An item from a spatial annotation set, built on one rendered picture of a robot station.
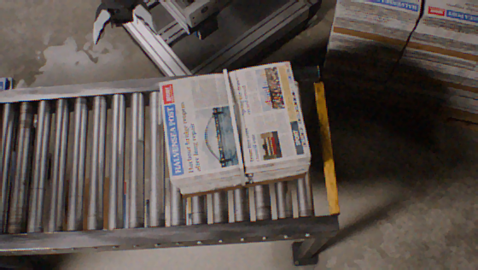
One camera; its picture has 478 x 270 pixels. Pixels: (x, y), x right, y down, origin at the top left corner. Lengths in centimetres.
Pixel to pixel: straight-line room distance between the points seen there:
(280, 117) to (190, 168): 27
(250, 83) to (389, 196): 122
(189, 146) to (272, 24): 123
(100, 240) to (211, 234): 34
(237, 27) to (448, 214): 135
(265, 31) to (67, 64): 109
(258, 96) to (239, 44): 104
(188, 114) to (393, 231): 132
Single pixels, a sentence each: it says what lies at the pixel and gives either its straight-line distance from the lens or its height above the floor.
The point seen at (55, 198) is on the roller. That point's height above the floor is 80.
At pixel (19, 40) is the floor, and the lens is 294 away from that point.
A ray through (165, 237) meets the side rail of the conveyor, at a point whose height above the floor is 80.
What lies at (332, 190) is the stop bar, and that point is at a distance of 145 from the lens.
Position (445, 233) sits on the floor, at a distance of 240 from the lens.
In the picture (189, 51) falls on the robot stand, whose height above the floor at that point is 21.
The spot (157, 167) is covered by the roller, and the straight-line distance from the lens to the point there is 151.
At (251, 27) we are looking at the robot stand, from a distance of 239.
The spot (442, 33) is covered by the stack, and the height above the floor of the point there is 73.
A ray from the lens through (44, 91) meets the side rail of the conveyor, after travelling 173.
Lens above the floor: 221
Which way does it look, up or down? 70 degrees down
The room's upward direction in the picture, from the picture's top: 6 degrees counter-clockwise
